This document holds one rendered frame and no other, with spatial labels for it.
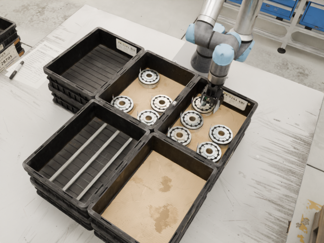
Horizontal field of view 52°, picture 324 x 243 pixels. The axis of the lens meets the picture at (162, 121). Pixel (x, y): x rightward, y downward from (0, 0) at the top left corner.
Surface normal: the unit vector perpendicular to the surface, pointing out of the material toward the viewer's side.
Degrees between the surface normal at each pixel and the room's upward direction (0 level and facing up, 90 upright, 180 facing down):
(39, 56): 0
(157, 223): 0
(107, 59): 0
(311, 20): 90
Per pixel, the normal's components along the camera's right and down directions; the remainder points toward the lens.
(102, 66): 0.07, -0.62
